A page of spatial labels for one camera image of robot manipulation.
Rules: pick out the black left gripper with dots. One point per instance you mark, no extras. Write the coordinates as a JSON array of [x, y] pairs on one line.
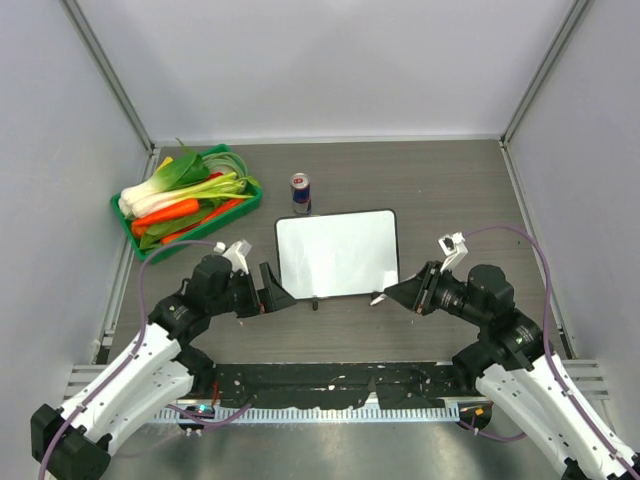
[[280, 297]]

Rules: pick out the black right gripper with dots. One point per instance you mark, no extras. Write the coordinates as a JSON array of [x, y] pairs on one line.
[[423, 302]]

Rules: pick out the pink capped white marker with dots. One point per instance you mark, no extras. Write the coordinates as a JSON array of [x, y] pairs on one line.
[[377, 299]]

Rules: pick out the white whiteboard black frame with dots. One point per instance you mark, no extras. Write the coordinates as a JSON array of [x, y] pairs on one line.
[[338, 255]]

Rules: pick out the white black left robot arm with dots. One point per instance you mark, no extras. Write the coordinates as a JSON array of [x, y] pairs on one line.
[[78, 439]]

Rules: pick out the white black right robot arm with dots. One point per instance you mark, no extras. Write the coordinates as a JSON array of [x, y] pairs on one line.
[[514, 364]]

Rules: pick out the Red Bull can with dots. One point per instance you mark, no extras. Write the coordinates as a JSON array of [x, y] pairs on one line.
[[301, 193]]

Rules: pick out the green celery stalks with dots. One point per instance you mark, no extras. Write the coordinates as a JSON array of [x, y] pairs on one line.
[[227, 186]]

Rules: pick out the green plastic tray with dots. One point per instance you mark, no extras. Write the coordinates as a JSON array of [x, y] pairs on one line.
[[142, 246]]

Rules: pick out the green long beans bundle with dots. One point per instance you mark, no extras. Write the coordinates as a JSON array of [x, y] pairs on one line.
[[225, 163]]

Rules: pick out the orange carrot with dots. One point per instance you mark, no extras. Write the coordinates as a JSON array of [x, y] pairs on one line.
[[172, 212]]

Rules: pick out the bok choy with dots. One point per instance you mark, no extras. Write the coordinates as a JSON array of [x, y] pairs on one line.
[[182, 172]]

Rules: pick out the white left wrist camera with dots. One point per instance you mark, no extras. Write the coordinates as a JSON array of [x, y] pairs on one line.
[[236, 253]]

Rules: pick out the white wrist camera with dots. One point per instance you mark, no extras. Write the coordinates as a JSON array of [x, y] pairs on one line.
[[454, 248], [236, 253]]

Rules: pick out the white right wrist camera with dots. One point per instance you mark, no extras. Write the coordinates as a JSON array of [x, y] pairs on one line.
[[454, 248]]

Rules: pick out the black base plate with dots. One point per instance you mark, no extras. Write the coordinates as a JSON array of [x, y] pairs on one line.
[[339, 386]]

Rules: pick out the white slotted cable duct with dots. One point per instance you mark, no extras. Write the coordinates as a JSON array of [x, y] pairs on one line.
[[371, 412]]

